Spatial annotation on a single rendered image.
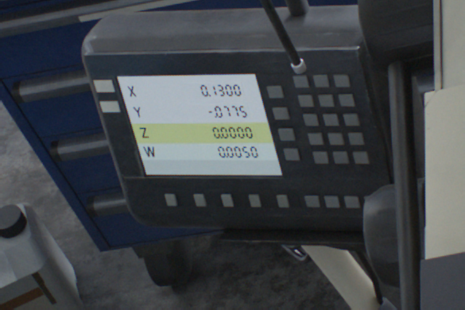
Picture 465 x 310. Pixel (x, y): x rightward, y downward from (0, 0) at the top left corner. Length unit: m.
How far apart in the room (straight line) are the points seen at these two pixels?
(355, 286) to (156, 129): 0.30
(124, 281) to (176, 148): 1.60
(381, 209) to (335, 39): 0.73
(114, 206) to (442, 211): 2.40
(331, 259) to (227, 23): 0.33
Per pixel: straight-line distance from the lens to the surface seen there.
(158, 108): 2.29
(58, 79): 3.40
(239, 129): 2.26
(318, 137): 2.22
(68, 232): 4.03
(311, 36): 2.18
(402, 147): 1.38
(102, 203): 3.60
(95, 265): 3.95
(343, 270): 2.45
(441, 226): 1.21
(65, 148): 3.51
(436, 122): 1.26
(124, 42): 2.28
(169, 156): 2.32
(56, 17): 3.29
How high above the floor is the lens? 2.76
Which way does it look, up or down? 43 degrees down
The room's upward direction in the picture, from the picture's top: 29 degrees counter-clockwise
